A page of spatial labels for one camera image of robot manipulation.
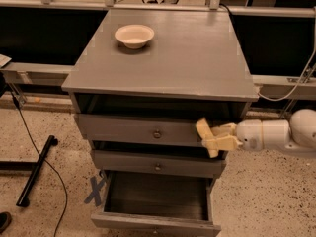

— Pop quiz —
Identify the grey wooden drawer cabinet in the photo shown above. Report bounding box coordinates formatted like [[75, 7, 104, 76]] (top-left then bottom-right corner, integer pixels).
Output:
[[61, 8, 260, 180]]

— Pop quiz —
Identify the grey metal rail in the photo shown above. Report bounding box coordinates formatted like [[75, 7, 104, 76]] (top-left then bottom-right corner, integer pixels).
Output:
[[1, 62, 73, 86]]

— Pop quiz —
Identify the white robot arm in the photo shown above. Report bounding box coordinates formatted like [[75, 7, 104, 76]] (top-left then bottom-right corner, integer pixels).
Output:
[[196, 109, 316, 158]]

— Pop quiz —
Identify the black metal stand leg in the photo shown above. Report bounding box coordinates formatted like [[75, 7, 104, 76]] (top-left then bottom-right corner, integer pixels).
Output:
[[0, 135, 58, 207]]

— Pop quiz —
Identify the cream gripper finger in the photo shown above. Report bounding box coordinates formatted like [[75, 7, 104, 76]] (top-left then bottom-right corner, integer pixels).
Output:
[[202, 135, 243, 150], [211, 123, 237, 136]]

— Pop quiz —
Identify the yellow sponge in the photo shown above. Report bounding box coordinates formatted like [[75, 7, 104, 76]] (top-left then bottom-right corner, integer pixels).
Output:
[[196, 118, 218, 158]]

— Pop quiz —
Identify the dark shoe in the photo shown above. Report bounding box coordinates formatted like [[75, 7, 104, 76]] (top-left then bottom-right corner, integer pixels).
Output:
[[0, 212, 12, 233]]

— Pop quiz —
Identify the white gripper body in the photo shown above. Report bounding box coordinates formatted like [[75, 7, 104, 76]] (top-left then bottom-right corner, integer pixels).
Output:
[[236, 119, 263, 151]]

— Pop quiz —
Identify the white bowl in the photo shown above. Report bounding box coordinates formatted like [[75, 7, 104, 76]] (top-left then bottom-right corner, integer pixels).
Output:
[[115, 25, 155, 49]]

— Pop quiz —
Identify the grey open bottom drawer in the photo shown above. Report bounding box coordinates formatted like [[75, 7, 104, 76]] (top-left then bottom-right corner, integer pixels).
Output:
[[91, 171, 221, 237]]

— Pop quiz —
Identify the white cable at right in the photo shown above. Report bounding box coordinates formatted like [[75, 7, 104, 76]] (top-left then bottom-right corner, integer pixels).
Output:
[[256, 7, 316, 103]]

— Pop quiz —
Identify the black floor cable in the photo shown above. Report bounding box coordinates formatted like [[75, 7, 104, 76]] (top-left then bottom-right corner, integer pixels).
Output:
[[9, 89, 69, 237]]

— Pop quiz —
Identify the grey top drawer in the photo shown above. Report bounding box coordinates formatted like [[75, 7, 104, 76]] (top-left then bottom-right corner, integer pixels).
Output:
[[75, 114, 202, 147]]

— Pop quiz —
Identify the grey middle drawer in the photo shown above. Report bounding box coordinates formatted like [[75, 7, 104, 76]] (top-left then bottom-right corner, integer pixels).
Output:
[[91, 150, 226, 178]]

